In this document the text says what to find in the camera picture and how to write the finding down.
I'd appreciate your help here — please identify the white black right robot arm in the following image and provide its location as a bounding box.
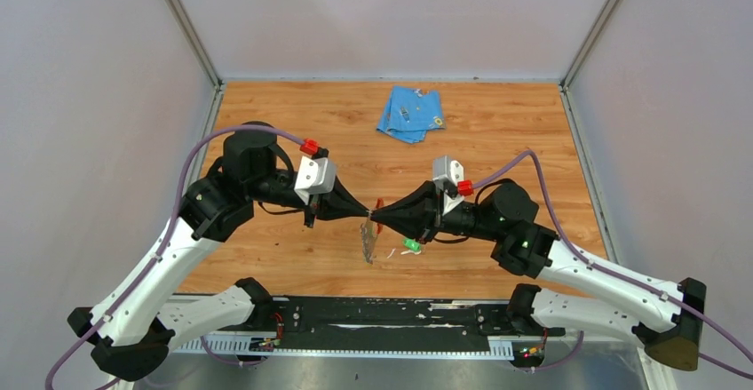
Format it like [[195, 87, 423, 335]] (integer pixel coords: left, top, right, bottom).
[[370, 179, 706, 371]]

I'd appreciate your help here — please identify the metal keyring plate with spring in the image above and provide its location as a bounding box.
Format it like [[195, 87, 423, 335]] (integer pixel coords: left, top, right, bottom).
[[360, 215, 383, 265]]

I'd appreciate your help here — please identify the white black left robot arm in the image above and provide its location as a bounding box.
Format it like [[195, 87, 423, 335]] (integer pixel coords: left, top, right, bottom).
[[67, 122, 369, 382]]

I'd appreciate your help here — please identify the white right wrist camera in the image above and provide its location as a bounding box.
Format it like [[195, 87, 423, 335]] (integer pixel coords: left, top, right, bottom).
[[432, 155, 465, 216]]

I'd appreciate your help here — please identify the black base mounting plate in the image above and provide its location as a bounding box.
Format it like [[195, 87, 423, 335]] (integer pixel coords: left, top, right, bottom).
[[227, 296, 566, 353]]

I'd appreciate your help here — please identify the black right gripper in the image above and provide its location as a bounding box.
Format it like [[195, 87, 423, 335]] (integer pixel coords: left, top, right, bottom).
[[369, 181, 502, 245]]

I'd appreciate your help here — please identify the blue folded cloth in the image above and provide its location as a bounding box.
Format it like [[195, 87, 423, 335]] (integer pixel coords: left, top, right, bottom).
[[376, 86, 447, 144]]

